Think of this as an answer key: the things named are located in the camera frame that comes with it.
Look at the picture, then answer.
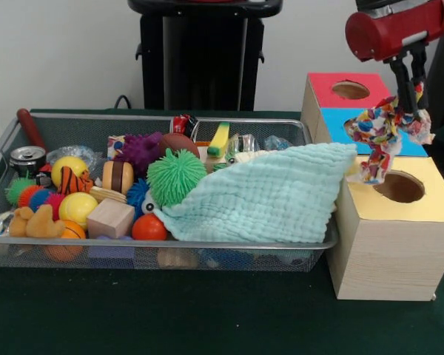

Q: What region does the red orange rubber ball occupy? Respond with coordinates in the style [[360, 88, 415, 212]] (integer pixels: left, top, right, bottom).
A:
[[132, 213, 169, 241]]

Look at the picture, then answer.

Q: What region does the light blue waffle cloth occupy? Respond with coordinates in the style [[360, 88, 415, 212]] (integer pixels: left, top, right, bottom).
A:
[[153, 142, 358, 244]]

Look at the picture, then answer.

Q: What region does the colourful patterned cloth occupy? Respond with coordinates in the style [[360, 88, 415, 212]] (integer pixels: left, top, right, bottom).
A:
[[346, 81, 436, 185]]

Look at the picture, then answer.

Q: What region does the yellow toy banana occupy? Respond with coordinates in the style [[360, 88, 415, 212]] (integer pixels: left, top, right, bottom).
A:
[[206, 121, 231, 158]]

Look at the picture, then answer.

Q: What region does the wooden cube block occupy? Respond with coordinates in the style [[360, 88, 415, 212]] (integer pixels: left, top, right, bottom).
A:
[[87, 198, 136, 240]]

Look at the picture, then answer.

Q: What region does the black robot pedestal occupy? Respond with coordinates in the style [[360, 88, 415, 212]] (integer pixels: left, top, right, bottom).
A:
[[127, 0, 284, 111]]

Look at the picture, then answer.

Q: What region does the orange plush toy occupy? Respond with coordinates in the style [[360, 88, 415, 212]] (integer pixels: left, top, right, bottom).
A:
[[9, 204, 67, 238]]

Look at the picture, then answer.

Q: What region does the purple rubber toy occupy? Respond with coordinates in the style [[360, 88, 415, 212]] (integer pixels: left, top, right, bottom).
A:
[[114, 132, 164, 178]]

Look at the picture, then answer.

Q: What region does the wooden box with three holes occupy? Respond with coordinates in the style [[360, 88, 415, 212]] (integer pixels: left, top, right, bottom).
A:
[[300, 72, 444, 301]]

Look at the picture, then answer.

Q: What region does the wooden toy burger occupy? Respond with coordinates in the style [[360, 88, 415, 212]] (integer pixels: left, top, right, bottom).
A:
[[102, 159, 135, 195]]

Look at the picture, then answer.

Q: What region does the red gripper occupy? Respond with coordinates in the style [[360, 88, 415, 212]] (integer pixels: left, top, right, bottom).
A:
[[345, 0, 444, 115]]

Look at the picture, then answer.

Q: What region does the shallow metal mesh bin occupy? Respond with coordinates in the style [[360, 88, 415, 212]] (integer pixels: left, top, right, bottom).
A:
[[0, 109, 340, 274]]

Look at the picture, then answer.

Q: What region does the large green spiky ball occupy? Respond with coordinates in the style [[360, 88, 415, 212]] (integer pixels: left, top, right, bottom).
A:
[[147, 148, 208, 207]]

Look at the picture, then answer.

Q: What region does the yellow ball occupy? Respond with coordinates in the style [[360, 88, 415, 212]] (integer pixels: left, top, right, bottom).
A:
[[58, 192, 99, 231]]

